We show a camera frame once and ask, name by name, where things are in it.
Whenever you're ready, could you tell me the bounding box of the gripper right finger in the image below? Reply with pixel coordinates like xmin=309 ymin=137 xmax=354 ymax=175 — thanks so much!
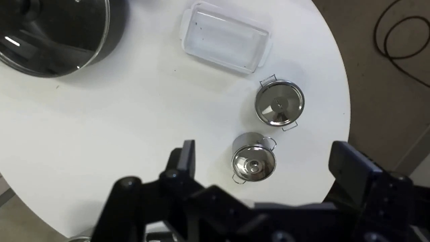
xmin=328 ymin=141 xmax=430 ymax=242

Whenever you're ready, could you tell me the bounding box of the large black cooking pot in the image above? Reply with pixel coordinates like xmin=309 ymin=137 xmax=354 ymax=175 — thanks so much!
xmin=0 ymin=0 xmax=130 ymax=78

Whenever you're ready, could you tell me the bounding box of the tall silver pot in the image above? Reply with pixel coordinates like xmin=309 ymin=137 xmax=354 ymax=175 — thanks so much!
xmin=231 ymin=132 xmax=278 ymax=185

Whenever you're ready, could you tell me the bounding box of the short silver pot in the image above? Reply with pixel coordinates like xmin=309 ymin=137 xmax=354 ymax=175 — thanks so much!
xmin=254 ymin=74 xmax=305 ymax=132

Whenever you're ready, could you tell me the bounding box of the large glass pot lid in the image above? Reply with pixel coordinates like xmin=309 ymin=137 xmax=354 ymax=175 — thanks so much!
xmin=0 ymin=0 xmax=111 ymax=78

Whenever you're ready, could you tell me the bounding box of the clear plastic container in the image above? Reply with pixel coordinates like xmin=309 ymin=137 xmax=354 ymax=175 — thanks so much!
xmin=179 ymin=1 xmax=272 ymax=74

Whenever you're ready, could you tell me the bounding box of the flat silver pot lid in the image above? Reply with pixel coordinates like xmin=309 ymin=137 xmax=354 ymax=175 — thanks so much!
xmin=255 ymin=80 xmax=305 ymax=127

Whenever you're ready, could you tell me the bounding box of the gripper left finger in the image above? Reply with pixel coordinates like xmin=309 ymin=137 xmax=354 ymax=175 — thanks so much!
xmin=91 ymin=139 xmax=256 ymax=242

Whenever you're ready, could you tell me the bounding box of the black cable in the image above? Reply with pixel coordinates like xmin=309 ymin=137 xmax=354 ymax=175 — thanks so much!
xmin=374 ymin=0 xmax=430 ymax=88

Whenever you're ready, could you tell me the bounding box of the silver pot lid with knob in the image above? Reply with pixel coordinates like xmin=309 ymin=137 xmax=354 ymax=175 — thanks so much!
xmin=232 ymin=144 xmax=277 ymax=182

